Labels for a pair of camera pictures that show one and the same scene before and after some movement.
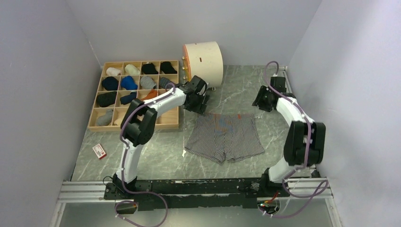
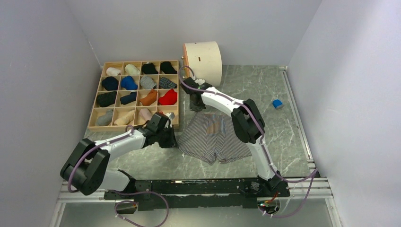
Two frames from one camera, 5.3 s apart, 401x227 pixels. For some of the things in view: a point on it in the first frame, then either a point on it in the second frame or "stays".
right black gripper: [258, 101] → [195, 108]
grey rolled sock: [147, 82] stays
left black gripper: [200, 109] → [171, 143]
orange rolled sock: [152, 94] stays
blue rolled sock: [127, 82] stays
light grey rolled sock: [104, 120] stays
